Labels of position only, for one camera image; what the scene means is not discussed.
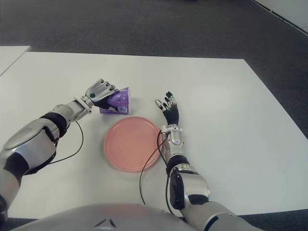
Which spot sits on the silver robot torso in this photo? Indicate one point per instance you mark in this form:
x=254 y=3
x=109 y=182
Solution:
x=103 y=219

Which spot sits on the pink round plate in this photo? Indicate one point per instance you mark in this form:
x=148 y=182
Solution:
x=132 y=144

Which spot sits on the purple tissue paper pack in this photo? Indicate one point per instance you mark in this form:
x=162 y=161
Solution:
x=120 y=101

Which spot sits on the robot left arm silver black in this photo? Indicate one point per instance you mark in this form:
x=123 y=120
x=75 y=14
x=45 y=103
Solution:
x=36 y=142

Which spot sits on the robot right arm silver black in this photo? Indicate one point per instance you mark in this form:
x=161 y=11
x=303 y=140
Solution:
x=186 y=175

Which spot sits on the robot right hand black silver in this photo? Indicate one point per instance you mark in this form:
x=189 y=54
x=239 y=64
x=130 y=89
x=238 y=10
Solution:
x=172 y=113

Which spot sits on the robot left hand black silver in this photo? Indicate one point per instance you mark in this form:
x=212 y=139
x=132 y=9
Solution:
x=101 y=92

